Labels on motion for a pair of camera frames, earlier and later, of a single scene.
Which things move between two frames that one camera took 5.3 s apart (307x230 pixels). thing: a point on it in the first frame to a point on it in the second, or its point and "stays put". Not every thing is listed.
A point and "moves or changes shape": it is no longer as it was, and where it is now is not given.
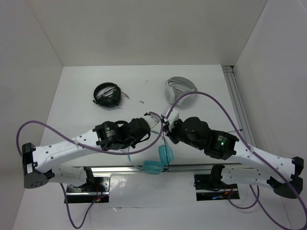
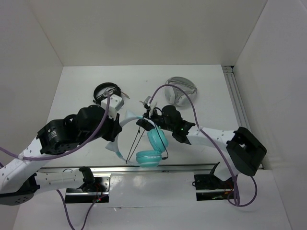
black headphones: [108, 94] stays put
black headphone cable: [168, 166] moves or changes shape
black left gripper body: [132, 143] to [109, 130]
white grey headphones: [175, 86] stays put
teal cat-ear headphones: [166, 156] to [157, 139]
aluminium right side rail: [240, 109] stays put
